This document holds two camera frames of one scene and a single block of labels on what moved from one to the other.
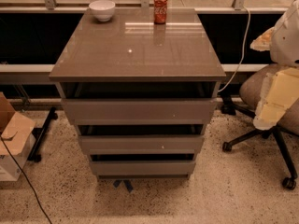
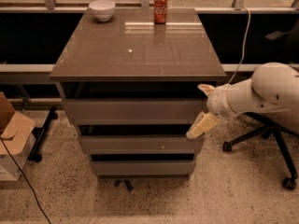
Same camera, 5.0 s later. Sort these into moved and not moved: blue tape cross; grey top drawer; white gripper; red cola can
Moved: white gripper
Not moved: red cola can; grey top drawer; blue tape cross
